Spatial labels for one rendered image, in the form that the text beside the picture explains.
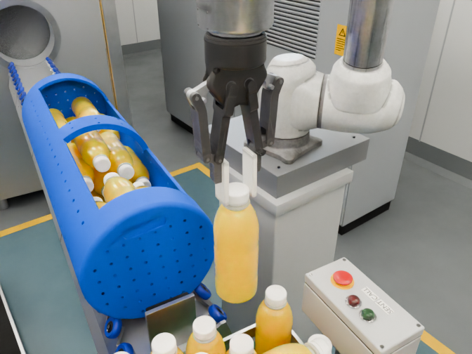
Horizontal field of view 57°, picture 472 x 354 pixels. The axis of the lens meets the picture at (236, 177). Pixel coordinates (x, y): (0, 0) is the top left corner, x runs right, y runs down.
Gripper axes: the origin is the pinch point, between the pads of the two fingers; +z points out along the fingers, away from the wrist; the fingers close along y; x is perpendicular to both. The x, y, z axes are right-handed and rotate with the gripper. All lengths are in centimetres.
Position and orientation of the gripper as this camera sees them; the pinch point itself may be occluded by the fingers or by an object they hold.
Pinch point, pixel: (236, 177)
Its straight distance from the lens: 61.5
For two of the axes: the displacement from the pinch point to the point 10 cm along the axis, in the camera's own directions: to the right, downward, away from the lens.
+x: 4.8, 4.5, -7.5
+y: -8.7, 2.5, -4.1
